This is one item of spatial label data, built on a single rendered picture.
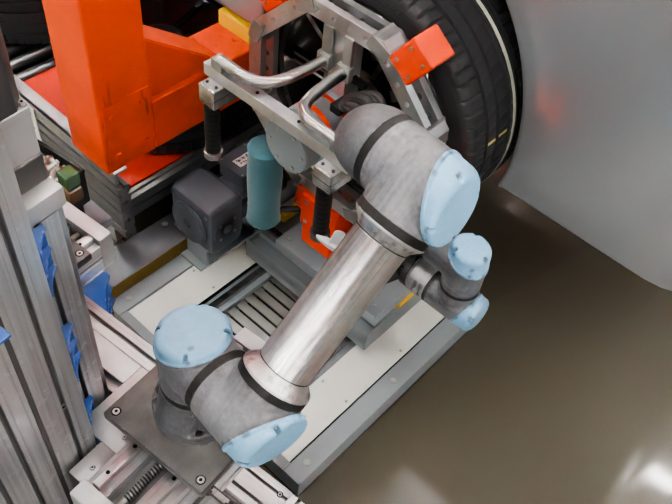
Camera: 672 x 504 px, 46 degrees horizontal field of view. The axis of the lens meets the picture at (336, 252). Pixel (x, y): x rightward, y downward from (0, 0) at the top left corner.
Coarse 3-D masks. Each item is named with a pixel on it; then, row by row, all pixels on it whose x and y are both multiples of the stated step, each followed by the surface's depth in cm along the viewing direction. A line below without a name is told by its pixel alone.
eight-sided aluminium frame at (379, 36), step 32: (288, 0) 169; (320, 0) 163; (352, 0) 165; (256, 32) 182; (352, 32) 161; (384, 32) 158; (256, 64) 190; (384, 64) 160; (416, 96) 160; (448, 128) 165; (352, 192) 199
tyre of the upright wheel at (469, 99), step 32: (384, 0) 162; (416, 0) 159; (448, 0) 163; (480, 0) 166; (416, 32) 160; (448, 32) 160; (480, 32) 164; (512, 32) 170; (448, 64) 159; (480, 64) 163; (512, 64) 170; (448, 96) 164; (480, 96) 164; (512, 96) 172; (480, 128) 167; (480, 160) 173
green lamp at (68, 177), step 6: (66, 168) 190; (72, 168) 190; (60, 174) 188; (66, 174) 189; (72, 174) 189; (78, 174) 190; (60, 180) 190; (66, 180) 188; (72, 180) 189; (78, 180) 191; (66, 186) 189; (72, 186) 191
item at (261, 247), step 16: (288, 224) 254; (256, 240) 248; (272, 240) 246; (256, 256) 247; (272, 256) 245; (272, 272) 245; (288, 272) 238; (304, 272) 242; (288, 288) 244; (304, 288) 237; (400, 304) 233; (384, 320) 230; (352, 336) 232; (368, 336) 227
